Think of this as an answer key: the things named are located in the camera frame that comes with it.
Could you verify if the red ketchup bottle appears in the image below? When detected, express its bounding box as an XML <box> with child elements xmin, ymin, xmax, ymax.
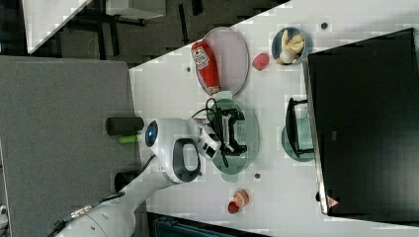
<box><xmin>191</xmin><ymin>40</ymin><xmax>219</xmax><ymax>95</ymax></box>

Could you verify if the green cup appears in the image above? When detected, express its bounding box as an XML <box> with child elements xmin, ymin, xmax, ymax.
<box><xmin>282</xmin><ymin>118</ymin><xmax>314</xmax><ymax>162</ymax></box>

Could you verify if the orange slice toy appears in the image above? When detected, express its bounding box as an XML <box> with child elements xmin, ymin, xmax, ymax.
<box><xmin>233</xmin><ymin>190</ymin><xmax>249</xmax><ymax>207</ymax></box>

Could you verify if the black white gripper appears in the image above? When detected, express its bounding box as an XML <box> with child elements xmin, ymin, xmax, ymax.
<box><xmin>197</xmin><ymin>109</ymin><xmax>248</xmax><ymax>161</ymax></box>

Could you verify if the blue bowl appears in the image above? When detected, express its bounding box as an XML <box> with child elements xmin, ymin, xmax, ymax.
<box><xmin>271</xmin><ymin>27</ymin><xmax>311</xmax><ymax>64</ymax></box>

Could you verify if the yellow banana toy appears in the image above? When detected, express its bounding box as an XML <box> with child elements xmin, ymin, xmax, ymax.
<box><xmin>276</xmin><ymin>30</ymin><xmax>304</xmax><ymax>65</ymax></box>

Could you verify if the black cylinder post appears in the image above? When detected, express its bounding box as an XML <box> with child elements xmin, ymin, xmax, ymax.
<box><xmin>106</xmin><ymin>118</ymin><xmax>144</xmax><ymax>136</ymax></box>

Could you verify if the red green strawberry toy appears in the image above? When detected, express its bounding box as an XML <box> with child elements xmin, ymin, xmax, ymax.
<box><xmin>252</xmin><ymin>53</ymin><xmax>270</xmax><ymax>71</ymax></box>

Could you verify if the grey round plate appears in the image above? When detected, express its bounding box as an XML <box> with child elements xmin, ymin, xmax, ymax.
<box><xmin>195</xmin><ymin>27</ymin><xmax>250</xmax><ymax>96</ymax></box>

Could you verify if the black toaster oven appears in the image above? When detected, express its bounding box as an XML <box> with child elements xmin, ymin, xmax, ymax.
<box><xmin>286</xmin><ymin>28</ymin><xmax>419</xmax><ymax>226</ymax></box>

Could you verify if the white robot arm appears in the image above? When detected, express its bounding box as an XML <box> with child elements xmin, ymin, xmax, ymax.
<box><xmin>47</xmin><ymin>109</ymin><xmax>248</xmax><ymax>237</ymax></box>

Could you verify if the green marker pen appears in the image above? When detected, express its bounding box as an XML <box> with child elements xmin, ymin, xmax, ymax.
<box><xmin>119</xmin><ymin>134</ymin><xmax>139</xmax><ymax>144</ymax></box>

